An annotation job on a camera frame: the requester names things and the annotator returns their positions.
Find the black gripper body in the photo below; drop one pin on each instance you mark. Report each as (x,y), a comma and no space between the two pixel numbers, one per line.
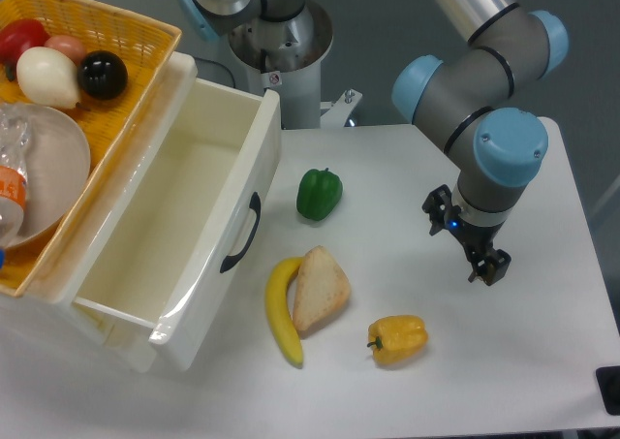
(477,241)

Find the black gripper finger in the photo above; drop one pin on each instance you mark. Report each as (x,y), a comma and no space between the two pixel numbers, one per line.
(489,267)
(442,213)

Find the yellow bell pepper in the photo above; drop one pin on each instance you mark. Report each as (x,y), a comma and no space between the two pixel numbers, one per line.
(393,339)

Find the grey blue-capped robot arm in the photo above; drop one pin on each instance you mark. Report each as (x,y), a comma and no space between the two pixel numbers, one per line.
(460,107)

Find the green bell pepper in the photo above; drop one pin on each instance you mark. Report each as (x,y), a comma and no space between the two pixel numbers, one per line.
(318,193)

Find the triangular bread slice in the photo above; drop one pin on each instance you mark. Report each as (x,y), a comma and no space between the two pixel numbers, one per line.
(322,289)

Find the black object at table edge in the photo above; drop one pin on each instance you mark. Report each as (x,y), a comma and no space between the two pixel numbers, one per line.
(608,379)

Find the yellow banana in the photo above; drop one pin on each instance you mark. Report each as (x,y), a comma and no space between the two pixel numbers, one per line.
(277,310)

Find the white plastic drawer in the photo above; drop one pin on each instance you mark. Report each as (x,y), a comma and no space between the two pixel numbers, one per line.
(164,237)

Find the yellow woven basket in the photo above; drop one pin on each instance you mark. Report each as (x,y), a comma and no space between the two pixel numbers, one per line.
(145,45)

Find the black round eggplant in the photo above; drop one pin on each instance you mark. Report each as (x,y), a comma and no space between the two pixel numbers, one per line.
(102,75)

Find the pink peach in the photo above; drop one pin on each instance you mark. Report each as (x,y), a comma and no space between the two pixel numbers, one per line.
(70,46)

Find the white onion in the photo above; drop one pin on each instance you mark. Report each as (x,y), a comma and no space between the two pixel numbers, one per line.
(48,77)

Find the white drawer cabinet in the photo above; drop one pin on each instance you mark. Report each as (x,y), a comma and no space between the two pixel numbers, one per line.
(117,332)

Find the clear plastic bottle orange label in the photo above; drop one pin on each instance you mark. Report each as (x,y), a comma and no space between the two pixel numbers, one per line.
(14,178)

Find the red tomato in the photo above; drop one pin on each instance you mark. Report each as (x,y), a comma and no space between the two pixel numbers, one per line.
(20,35)

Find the black drawer handle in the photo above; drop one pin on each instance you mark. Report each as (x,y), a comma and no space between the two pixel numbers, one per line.
(246,234)

